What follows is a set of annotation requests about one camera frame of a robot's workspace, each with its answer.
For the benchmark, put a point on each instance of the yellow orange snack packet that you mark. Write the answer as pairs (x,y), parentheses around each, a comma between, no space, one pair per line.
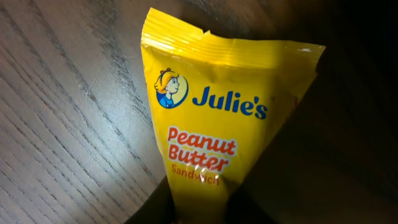
(216,104)

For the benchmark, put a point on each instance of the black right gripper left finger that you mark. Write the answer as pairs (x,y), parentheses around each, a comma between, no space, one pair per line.
(157,209)

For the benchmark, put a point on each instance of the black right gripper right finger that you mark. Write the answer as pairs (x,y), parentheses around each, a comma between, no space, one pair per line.
(335,159)

